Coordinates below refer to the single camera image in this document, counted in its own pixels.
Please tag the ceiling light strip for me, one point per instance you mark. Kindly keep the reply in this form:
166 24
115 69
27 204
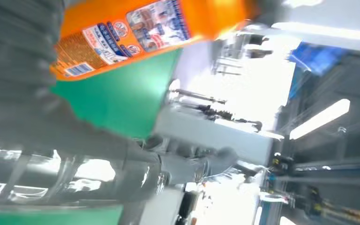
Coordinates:
319 119

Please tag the blue crate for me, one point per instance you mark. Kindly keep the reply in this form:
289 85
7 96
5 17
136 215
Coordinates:
316 57

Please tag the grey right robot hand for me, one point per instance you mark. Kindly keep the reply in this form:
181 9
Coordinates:
43 130

